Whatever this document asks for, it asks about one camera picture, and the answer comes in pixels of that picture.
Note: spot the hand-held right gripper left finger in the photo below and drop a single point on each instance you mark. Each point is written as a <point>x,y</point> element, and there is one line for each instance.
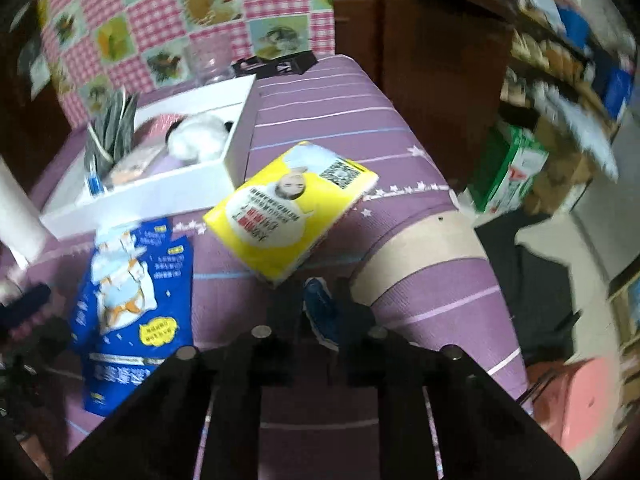
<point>285,320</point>

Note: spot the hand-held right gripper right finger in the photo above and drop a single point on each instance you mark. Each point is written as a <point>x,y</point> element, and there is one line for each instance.
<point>357,320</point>

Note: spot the small blue white sachet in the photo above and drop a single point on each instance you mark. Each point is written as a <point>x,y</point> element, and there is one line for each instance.
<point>320,310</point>

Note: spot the white shallow cardboard box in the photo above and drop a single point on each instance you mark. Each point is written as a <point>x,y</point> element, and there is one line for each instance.
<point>150,195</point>

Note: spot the white plush toy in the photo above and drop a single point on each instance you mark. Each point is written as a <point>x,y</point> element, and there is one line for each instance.
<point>195,140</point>

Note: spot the clear powder puff packet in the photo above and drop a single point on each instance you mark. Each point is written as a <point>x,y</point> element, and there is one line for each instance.
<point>135,162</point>

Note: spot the grey plaid cloth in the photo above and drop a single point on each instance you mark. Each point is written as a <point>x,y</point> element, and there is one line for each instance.
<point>117,130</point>

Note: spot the yellow tissue packet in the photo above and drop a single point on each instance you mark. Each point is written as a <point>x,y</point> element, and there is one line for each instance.
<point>280,220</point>

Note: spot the blue printed packet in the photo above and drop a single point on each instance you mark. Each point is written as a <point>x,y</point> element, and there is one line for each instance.
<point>120,310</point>

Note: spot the dark cloth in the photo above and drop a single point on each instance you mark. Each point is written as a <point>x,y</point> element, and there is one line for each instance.
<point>525,270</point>

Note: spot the green white carton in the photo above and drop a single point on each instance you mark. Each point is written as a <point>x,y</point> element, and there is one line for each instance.
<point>505,170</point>

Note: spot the pink stool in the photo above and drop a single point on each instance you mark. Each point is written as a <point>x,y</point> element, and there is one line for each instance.
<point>585,395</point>

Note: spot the black clip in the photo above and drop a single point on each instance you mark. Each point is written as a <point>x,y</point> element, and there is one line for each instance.
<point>280,65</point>

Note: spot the purple spray bottle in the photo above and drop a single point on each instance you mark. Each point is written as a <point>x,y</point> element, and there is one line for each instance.
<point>30,300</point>

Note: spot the brown wooden cabinet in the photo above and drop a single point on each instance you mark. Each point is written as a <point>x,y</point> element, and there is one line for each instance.
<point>425,60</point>

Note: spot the clear plastic cup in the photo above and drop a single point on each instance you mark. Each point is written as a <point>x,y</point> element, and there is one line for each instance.
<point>210,60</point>

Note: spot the white paper towel roll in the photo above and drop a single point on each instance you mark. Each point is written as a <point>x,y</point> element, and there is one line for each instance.
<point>20,220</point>

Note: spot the pink checkered printed cloth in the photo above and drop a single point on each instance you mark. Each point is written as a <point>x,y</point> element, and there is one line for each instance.
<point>150,10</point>

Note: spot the cluttered storage shelf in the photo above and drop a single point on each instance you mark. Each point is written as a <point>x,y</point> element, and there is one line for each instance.
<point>575,60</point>

